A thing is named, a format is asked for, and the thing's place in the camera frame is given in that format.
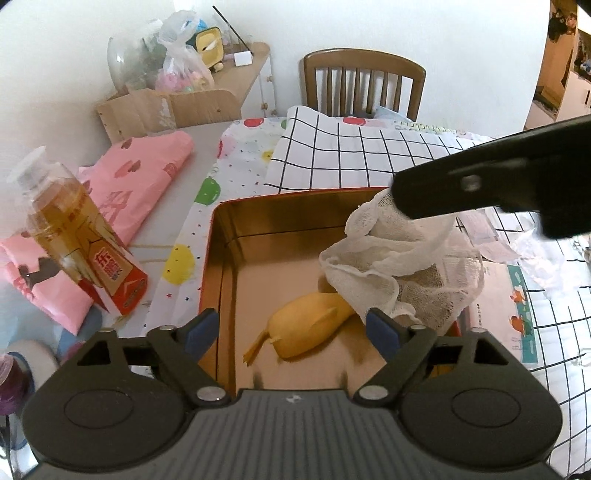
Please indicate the white gauze cloth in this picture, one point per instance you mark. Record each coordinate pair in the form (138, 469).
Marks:
(369, 258)

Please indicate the clear plastic bag with toys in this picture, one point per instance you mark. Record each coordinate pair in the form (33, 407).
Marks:
(184, 64)

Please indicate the small white card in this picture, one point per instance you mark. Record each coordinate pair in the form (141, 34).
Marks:
(243, 59)

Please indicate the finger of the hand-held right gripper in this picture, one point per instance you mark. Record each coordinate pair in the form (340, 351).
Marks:
(438, 189)

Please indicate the white tape roll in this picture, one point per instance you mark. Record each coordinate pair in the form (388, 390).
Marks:
(32, 357)

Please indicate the yellow plush toy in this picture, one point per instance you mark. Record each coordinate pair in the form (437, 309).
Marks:
(304, 327)

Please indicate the wooden chair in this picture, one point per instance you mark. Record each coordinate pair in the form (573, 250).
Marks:
(364, 57)

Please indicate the thin black stick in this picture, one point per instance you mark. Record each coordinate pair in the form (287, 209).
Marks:
(231, 28)

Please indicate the light blue cloth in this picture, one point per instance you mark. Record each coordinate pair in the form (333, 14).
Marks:
(385, 113)

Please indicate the pink printed cloth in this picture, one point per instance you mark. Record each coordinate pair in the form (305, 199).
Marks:
(138, 161)

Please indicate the white paper packets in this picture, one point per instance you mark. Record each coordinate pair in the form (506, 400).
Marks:
(480, 226)

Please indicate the dark hanging object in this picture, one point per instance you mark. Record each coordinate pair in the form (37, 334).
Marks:
(561, 23)

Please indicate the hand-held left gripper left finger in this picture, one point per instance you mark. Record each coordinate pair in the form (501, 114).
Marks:
(203, 325)

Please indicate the illustrated booklet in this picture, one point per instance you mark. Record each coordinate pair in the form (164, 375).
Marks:
(498, 300)

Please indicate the bottle of yellow liquid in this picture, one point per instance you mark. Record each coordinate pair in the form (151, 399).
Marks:
(55, 217)

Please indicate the small wooden shelf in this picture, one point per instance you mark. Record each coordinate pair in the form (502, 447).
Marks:
(251, 69)

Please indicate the white polka dot cloth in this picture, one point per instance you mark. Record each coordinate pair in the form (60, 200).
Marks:
(240, 152)

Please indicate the white kitchen cabinets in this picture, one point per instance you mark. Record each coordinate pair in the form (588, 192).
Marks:
(575, 90)

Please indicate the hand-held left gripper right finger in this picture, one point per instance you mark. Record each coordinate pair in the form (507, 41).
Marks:
(381, 330)

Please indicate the white black-grid cloth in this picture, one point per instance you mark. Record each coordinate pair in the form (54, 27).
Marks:
(346, 152)

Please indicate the purple object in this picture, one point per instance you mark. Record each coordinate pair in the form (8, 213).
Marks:
(11, 392)

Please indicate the round glass bowl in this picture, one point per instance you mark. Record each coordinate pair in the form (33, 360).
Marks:
(122, 60)

